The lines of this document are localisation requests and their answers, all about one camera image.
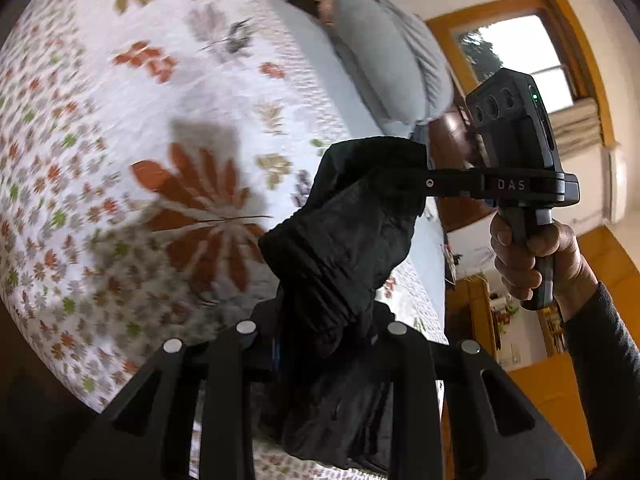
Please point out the black pants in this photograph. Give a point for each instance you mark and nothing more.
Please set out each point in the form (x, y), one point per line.
(340, 260)

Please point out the floral quilt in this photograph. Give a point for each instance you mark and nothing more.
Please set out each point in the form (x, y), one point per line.
(100, 110)

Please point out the beige curtain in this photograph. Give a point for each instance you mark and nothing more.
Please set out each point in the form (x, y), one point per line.
(575, 127)

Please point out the dark wooden headboard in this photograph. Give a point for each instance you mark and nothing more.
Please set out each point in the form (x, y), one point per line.
(450, 150)

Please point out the bed with light blue sheet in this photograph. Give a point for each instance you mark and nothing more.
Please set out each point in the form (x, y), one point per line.
(320, 60)

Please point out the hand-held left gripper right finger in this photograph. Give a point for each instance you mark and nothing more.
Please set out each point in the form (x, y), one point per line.
(407, 360)

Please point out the blue-grey pillow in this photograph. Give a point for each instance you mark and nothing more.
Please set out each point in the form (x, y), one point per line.
(390, 55)

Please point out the wooden framed window with curtain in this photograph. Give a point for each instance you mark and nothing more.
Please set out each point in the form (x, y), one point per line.
(515, 45)

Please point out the dark wooden nightstand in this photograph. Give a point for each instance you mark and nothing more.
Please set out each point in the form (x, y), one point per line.
(472, 315)

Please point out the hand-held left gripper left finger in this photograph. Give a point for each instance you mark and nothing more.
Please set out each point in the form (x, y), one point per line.
(262, 355)

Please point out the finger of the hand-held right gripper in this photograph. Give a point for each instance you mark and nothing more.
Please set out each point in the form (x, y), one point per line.
(450, 183)

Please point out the person's right hand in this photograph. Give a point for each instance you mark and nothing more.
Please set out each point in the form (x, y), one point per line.
(550, 255)

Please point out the person's right forearm dark sleeve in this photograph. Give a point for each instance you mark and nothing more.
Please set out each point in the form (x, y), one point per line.
(607, 375)

